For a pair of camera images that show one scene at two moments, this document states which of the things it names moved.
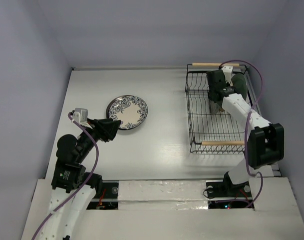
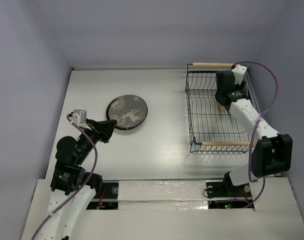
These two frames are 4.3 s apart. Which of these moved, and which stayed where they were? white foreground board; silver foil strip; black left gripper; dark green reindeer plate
Moved: dark green reindeer plate
Stayed: black left gripper; silver foil strip; white foreground board
